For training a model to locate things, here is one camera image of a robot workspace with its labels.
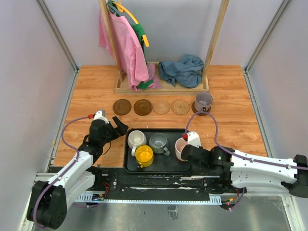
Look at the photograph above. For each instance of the blue crumpled cloth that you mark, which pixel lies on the blue crumpled cloth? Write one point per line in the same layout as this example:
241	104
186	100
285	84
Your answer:
186	72

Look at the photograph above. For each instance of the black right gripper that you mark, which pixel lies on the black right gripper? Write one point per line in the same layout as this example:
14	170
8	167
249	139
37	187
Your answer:
195	166

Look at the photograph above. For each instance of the purple glass mug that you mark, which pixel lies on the purple glass mug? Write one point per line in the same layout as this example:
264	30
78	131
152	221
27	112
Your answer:
203	101

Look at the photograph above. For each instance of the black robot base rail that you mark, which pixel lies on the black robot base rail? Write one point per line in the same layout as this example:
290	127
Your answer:
197	185

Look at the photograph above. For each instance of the yellow clothes hanger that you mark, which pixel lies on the yellow clothes hanger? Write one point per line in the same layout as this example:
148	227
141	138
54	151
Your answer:
123	9

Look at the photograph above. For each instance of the pink mug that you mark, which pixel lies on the pink mug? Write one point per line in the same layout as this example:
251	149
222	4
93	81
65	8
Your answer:
179	146

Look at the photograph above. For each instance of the brown wooden coaster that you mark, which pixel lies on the brown wooden coaster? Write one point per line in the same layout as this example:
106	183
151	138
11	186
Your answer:
121	107
195	111
143	107

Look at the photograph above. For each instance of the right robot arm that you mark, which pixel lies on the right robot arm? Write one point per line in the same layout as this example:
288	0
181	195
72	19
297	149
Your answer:
238	170

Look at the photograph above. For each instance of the green garment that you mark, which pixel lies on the green garment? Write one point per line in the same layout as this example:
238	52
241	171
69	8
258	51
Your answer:
131	39

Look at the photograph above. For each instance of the black plastic tray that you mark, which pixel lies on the black plastic tray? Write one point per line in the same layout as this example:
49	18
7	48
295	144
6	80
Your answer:
162	164

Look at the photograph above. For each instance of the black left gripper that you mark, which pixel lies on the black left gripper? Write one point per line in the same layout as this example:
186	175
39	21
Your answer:
122	128

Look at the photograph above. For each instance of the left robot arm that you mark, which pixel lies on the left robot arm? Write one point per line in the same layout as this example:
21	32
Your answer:
51	199

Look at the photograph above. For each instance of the wooden clothes rack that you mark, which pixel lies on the wooden clothes rack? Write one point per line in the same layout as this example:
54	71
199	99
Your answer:
121	82

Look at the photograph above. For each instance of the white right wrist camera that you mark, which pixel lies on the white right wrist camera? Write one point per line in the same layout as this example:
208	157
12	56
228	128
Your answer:
194	139

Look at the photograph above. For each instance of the grey mug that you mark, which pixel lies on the grey mug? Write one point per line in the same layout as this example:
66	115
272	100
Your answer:
158	143

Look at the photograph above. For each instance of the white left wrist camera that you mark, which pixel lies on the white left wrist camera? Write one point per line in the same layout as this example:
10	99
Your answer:
100	115

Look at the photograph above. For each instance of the pink shirt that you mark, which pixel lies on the pink shirt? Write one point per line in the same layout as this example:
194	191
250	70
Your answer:
132	60

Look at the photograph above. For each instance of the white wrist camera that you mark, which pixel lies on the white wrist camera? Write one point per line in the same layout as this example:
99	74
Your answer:
194	139
100	115

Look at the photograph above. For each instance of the white speckled mug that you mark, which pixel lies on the white speckled mug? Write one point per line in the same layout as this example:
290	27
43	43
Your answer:
136	139

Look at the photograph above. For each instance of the yellow mug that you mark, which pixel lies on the yellow mug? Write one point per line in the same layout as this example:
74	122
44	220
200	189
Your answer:
144	156

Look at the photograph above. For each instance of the woven rattan coaster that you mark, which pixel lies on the woven rattan coaster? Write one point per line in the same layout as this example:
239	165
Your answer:
161	107
180	107

